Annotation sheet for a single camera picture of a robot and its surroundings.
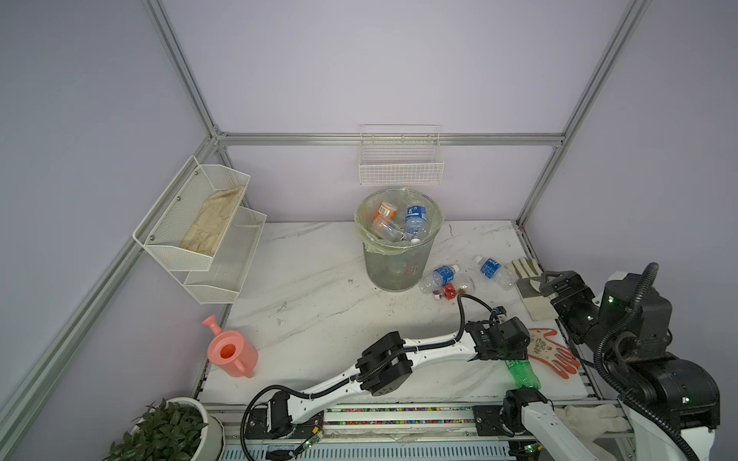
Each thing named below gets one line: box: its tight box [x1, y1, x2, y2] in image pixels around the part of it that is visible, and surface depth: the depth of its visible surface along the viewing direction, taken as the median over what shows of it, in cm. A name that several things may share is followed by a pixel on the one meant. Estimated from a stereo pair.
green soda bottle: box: [504, 359, 542, 390], surface depth 80 cm
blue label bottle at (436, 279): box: [418, 264, 460, 293], surface depth 100 cm
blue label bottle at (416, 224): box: [404, 204, 429, 244], surface depth 86 cm
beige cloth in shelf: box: [180, 185, 246, 257], surface depth 80 cm
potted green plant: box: [106, 395, 209, 461], surface depth 60 cm
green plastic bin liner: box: [353, 187, 445, 255], surface depth 90 cm
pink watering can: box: [201, 314, 259, 379], surface depth 77 cm
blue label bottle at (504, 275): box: [472, 255, 518, 292], surface depth 103 cm
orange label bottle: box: [371, 201, 404, 243], surface depth 89 cm
